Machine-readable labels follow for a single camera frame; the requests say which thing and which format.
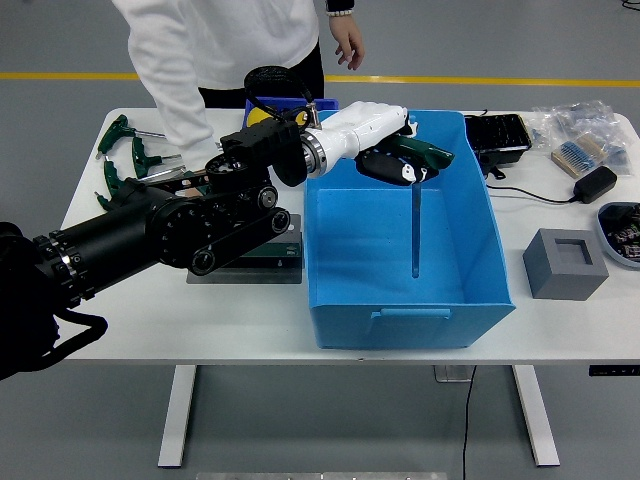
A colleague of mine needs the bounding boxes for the person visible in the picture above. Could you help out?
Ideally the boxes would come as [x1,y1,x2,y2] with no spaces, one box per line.
[110,0,367,174]

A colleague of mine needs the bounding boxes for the black adapter cord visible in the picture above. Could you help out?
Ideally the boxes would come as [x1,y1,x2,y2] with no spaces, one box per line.
[487,184,579,205]

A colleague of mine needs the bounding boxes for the large green T-handle hex key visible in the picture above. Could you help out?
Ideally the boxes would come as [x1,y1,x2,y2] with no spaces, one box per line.
[382,133,456,279]

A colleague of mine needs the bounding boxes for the taped resistor strip bundle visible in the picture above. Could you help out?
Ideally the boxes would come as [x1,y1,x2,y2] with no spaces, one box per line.
[551,134,612,179]

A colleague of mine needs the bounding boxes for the grey green hex key stand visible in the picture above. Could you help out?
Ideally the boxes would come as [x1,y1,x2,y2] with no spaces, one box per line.
[187,214,305,286]

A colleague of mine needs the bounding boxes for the large light blue folding box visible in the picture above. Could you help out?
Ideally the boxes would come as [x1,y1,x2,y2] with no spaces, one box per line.
[303,109,518,351]

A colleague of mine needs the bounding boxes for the white table leg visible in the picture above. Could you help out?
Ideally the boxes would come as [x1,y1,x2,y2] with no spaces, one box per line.
[157,364,199,470]
[512,365,560,469]

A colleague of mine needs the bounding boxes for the grey metal foot plate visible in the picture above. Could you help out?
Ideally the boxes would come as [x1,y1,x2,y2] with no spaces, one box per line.
[433,365,476,384]

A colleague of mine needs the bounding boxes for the grey foam block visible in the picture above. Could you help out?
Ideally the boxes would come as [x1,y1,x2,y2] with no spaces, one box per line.
[522,228,611,302]

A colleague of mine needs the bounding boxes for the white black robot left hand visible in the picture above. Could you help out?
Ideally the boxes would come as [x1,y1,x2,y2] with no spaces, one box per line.
[319,101,442,187]

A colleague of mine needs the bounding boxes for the small dark blue bin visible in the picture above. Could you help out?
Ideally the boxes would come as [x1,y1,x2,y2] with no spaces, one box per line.
[243,96,341,129]

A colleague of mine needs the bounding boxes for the dark components in tray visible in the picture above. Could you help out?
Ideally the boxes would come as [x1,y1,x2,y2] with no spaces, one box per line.
[602,203,640,261]

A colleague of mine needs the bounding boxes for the black power adapter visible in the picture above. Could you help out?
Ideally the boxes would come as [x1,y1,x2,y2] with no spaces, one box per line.
[573,166,619,205]

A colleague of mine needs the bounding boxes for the black strap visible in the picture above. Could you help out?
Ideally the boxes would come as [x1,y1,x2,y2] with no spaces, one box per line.
[480,152,507,180]

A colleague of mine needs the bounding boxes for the black table control panel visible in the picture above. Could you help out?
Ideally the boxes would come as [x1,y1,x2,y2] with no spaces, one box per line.
[588,365,640,378]

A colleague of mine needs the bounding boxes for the clear plastic parts bags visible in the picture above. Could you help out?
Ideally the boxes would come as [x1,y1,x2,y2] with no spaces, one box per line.
[530,99,632,177]

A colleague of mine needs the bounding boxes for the light blue oval tray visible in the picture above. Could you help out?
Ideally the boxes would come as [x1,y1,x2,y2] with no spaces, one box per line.
[597,201,640,272]

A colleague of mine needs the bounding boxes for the black plastic tray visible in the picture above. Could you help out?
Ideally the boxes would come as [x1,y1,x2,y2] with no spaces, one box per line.
[464,113,533,169]

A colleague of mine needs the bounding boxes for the person's left hand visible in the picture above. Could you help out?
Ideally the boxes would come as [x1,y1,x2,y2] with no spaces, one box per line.
[329,13,366,71]

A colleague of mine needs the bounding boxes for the black hanging cable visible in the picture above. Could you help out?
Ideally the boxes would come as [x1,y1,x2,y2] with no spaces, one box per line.
[460,365,479,480]

